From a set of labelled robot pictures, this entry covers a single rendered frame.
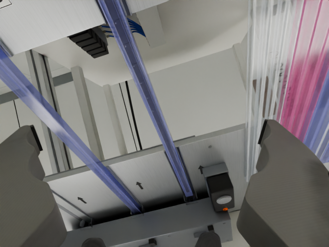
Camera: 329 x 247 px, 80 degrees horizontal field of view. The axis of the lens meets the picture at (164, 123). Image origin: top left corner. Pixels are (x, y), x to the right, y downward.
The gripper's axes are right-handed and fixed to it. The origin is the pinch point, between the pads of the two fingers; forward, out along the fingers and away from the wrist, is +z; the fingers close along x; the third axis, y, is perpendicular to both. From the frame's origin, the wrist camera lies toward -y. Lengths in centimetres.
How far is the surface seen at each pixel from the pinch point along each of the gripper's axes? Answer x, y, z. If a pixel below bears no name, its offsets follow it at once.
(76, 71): -27, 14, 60
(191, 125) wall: 36, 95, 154
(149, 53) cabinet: -1, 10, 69
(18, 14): -10.2, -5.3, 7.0
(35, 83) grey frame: -34, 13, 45
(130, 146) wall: -26, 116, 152
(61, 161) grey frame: -26, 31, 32
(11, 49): -11.9, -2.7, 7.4
